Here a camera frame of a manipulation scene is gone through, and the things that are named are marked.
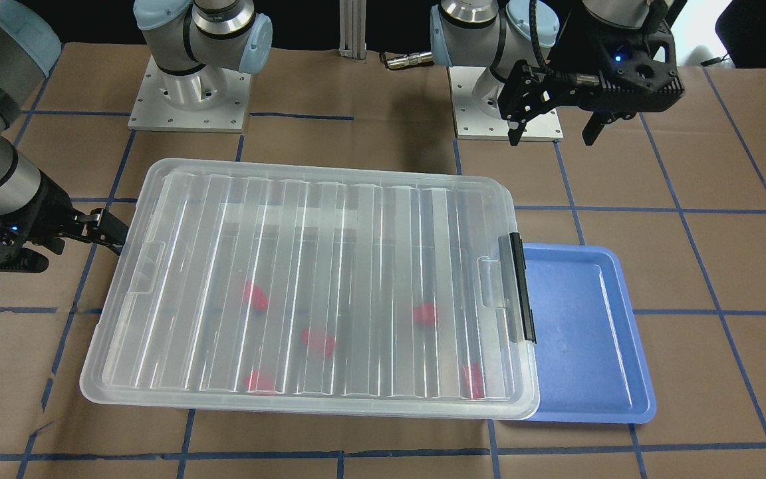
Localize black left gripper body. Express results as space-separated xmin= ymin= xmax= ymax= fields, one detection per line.
xmin=503 ymin=19 xmax=685 ymax=121

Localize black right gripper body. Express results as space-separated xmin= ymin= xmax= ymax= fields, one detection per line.
xmin=0 ymin=174 xmax=106 ymax=273

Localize clear plastic box lid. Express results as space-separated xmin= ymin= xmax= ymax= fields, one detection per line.
xmin=78 ymin=157 xmax=542 ymax=421

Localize red block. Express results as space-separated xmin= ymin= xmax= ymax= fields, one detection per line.
xmin=460 ymin=362 xmax=486 ymax=400
xmin=301 ymin=328 xmax=337 ymax=359
xmin=412 ymin=303 xmax=438 ymax=328
xmin=243 ymin=369 xmax=279 ymax=395
xmin=242 ymin=280 xmax=269 ymax=313

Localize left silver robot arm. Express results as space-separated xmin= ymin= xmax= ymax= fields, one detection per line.
xmin=430 ymin=1 xmax=685 ymax=146

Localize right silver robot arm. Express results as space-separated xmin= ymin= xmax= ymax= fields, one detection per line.
xmin=0 ymin=1 xmax=273 ymax=273

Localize red block in box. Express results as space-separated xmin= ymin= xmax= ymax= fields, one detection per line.
xmin=243 ymin=369 xmax=279 ymax=395
xmin=460 ymin=362 xmax=486 ymax=400
xmin=242 ymin=280 xmax=269 ymax=313
xmin=301 ymin=328 xmax=337 ymax=359

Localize clear plastic storage box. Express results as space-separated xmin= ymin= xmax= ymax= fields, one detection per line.
xmin=90 ymin=160 xmax=538 ymax=421

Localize brown paper table cover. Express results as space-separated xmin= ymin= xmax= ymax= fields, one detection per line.
xmin=0 ymin=43 xmax=766 ymax=478

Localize blue plastic tray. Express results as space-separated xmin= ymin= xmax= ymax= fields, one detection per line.
xmin=523 ymin=243 xmax=657 ymax=424

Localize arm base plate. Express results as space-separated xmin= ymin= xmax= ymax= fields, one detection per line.
xmin=447 ymin=66 xmax=565 ymax=142
xmin=128 ymin=59 xmax=253 ymax=134

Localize silver cable connector plug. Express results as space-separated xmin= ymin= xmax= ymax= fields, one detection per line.
xmin=379 ymin=51 xmax=434 ymax=72

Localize aluminium frame post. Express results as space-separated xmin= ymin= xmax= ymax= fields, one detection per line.
xmin=338 ymin=0 xmax=368 ymax=63

